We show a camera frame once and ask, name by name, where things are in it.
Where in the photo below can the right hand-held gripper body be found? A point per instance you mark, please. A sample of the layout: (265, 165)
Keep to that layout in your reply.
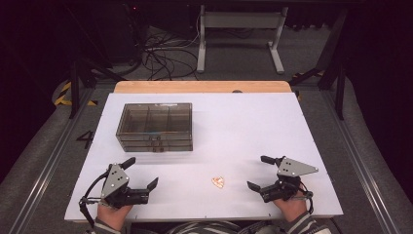
(292, 169)

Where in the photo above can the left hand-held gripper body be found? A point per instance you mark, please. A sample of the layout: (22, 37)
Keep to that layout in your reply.
(114, 182)

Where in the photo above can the small gold earring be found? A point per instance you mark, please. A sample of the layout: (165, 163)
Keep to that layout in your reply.
(218, 182)

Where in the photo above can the smoky transparent drawer box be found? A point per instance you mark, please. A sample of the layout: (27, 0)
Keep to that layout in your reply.
(154, 126)

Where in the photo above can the person's left hand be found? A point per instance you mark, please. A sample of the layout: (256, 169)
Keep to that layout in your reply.
(112, 216)

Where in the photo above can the person's right hand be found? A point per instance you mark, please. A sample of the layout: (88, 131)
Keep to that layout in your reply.
(292, 208)

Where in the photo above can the white table board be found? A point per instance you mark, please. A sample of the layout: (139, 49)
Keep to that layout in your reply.
(246, 136)

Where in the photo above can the person's striped clothing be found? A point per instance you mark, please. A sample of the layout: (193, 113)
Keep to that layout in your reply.
(211, 228)

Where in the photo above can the black metal stand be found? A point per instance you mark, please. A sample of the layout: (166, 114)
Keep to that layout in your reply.
(337, 74)
(76, 87)

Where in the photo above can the yellow black hazard tape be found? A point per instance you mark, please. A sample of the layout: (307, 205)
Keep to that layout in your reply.
(63, 97)

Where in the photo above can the wooden table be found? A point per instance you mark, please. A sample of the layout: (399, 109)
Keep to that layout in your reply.
(201, 86)

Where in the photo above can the dark equipment cabinet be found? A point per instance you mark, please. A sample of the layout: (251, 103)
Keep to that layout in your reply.
(125, 29)

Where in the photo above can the aluminium floor rail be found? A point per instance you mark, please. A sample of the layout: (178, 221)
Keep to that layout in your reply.
(360, 162)
(48, 169)

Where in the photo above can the white metal stand frame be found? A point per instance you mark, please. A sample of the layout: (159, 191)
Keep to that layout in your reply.
(240, 20)

